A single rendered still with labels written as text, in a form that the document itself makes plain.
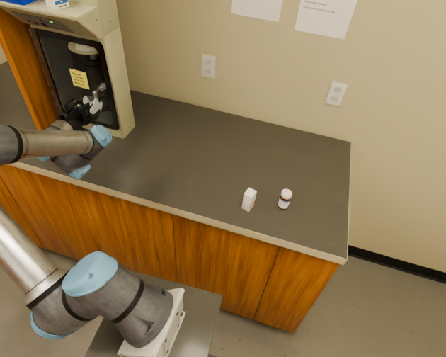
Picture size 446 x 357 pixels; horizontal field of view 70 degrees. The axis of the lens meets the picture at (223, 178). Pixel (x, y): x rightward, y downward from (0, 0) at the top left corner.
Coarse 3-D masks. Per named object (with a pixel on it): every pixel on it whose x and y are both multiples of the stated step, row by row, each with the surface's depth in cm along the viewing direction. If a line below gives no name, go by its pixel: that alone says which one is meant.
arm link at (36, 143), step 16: (0, 128) 74; (16, 128) 77; (96, 128) 104; (0, 144) 72; (16, 144) 75; (32, 144) 81; (48, 144) 86; (64, 144) 91; (80, 144) 97; (96, 144) 104; (0, 160) 73; (16, 160) 78
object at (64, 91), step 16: (48, 32) 119; (48, 48) 124; (64, 48) 122; (80, 48) 120; (96, 48) 117; (48, 64) 130; (64, 64) 127; (80, 64) 125; (96, 64) 122; (64, 80) 133; (96, 80) 128; (64, 96) 139; (80, 96) 136; (112, 96) 131; (64, 112) 146; (112, 112) 137; (112, 128) 144
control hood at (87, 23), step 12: (24, 12) 106; (36, 12) 103; (48, 12) 102; (60, 12) 102; (72, 12) 102; (84, 12) 103; (96, 12) 107; (72, 24) 105; (84, 24) 103; (96, 24) 109; (96, 36) 111
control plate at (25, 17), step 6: (12, 12) 109; (24, 18) 112; (30, 18) 110; (36, 18) 109; (42, 18) 107; (36, 24) 115; (48, 24) 111; (54, 24) 110; (60, 24) 108; (66, 30) 113
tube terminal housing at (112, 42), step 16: (80, 0) 108; (96, 0) 106; (112, 0) 113; (112, 16) 116; (64, 32) 118; (112, 32) 118; (112, 48) 121; (112, 64) 124; (112, 80) 127; (128, 96) 142; (128, 112) 146; (128, 128) 150
